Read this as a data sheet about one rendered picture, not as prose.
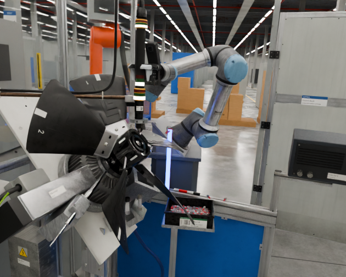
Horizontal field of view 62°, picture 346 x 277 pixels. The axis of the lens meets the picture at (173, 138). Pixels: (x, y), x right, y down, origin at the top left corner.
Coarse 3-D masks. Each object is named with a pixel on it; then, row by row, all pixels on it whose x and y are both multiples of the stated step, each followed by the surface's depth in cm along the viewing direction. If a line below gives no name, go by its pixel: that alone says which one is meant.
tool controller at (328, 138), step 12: (300, 132) 124; (312, 132) 124; (324, 132) 123; (300, 144) 120; (312, 144) 118; (324, 144) 116; (336, 144) 115; (300, 156) 122; (312, 156) 120; (324, 156) 118; (336, 156) 116; (288, 168) 128; (300, 168) 124; (312, 168) 122; (324, 168) 121; (336, 168) 119; (324, 180) 123; (336, 180) 121
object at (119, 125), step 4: (120, 120) 109; (124, 120) 109; (112, 124) 108; (116, 124) 108; (120, 124) 108; (124, 124) 109; (108, 128) 107; (112, 128) 108; (120, 128) 108; (124, 128) 108; (128, 128) 108; (116, 132) 107; (120, 132) 107
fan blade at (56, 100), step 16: (48, 96) 82; (64, 96) 86; (48, 112) 82; (64, 112) 85; (80, 112) 89; (32, 128) 78; (48, 128) 82; (64, 128) 85; (80, 128) 89; (96, 128) 93; (32, 144) 78; (48, 144) 82; (64, 144) 86; (80, 144) 90; (96, 144) 94
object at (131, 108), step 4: (128, 96) 106; (132, 96) 107; (124, 100) 109; (128, 100) 107; (132, 100) 107; (128, 104) 107; (132, 104) 107; (132, 108) 108; (132, 112) 108; (132, 116) 109; (132, 120) 108; (136, 120) 108; (140, 120) 108; (144, 120) 109
